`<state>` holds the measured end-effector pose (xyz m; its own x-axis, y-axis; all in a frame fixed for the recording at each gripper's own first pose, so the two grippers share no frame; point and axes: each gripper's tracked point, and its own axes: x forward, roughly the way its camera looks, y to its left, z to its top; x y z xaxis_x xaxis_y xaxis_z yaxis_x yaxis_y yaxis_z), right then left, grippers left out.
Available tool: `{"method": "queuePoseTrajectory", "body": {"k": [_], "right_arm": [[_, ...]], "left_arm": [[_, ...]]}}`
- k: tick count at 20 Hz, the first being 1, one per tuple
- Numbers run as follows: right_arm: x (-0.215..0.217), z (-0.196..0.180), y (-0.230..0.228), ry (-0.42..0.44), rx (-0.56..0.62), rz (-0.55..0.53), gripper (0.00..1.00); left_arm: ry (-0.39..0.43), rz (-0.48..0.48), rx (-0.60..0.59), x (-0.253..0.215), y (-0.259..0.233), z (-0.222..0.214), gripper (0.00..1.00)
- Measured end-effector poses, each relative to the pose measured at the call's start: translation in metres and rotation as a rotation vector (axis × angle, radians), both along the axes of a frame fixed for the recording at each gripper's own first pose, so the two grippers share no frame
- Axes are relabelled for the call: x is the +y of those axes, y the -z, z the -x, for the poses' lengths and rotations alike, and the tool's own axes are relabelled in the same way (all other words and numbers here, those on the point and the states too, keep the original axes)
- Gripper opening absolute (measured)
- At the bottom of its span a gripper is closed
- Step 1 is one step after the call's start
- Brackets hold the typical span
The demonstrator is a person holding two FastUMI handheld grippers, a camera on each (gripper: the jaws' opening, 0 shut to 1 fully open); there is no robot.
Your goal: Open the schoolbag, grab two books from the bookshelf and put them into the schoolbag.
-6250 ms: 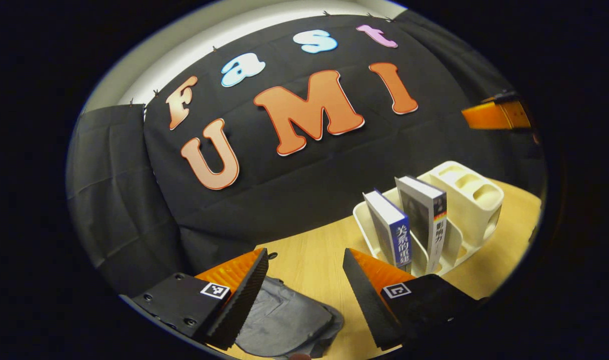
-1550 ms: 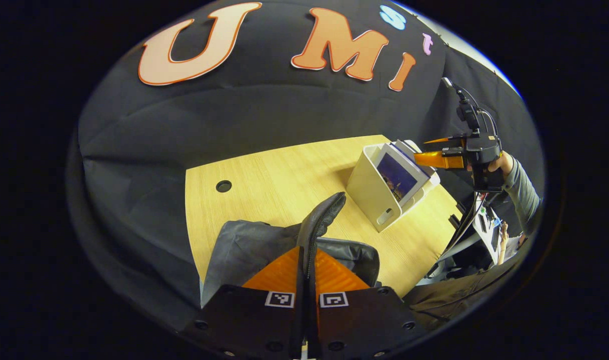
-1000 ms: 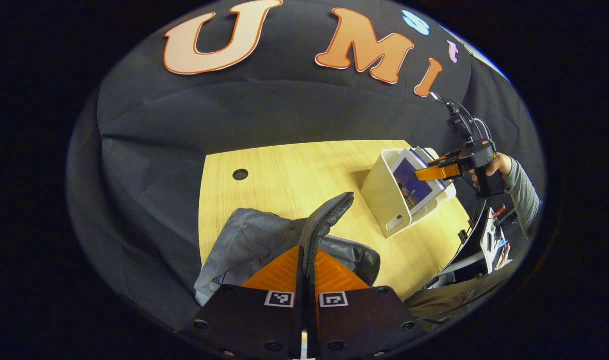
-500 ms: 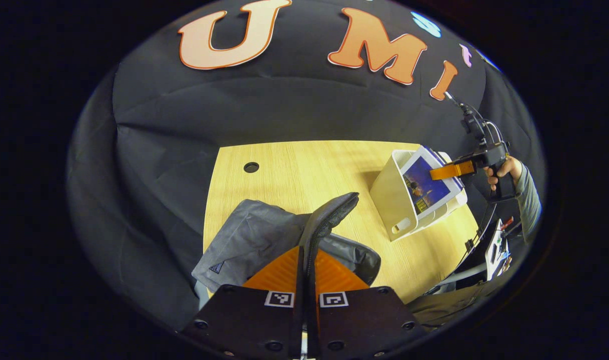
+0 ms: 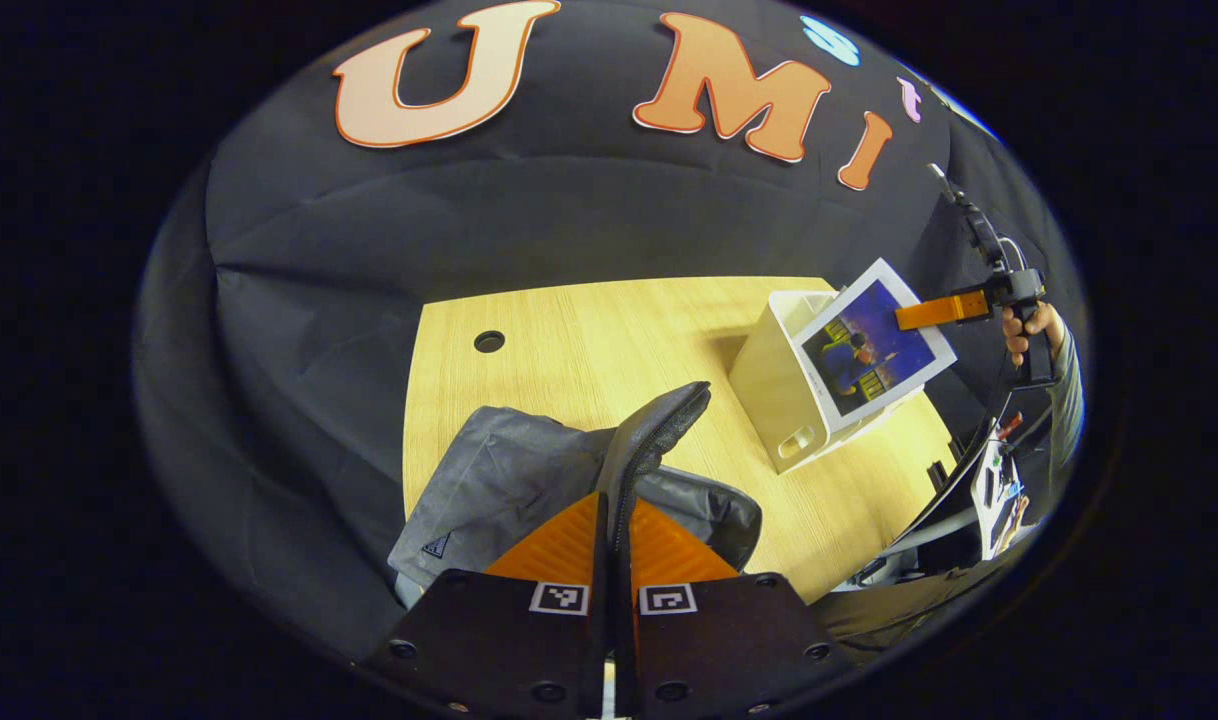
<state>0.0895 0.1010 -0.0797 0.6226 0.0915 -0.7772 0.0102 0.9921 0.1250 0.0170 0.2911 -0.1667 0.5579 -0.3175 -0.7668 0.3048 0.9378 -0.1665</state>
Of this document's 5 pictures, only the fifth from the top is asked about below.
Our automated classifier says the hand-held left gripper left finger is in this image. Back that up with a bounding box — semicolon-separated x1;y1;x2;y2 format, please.
364;490;611;716

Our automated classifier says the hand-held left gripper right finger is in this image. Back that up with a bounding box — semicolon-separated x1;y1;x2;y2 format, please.
624;497;855;716

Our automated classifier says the white book with blue picture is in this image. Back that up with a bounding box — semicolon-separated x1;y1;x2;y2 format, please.
794;258;960;433

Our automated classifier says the cream white bookshelf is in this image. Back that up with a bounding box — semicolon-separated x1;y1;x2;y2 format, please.
729;290;935;476

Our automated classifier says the grey schoolbag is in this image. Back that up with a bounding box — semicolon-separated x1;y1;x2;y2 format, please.
387;380;765;613

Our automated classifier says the white cluttered board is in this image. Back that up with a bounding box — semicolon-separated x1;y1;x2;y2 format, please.
972;438;1032;561

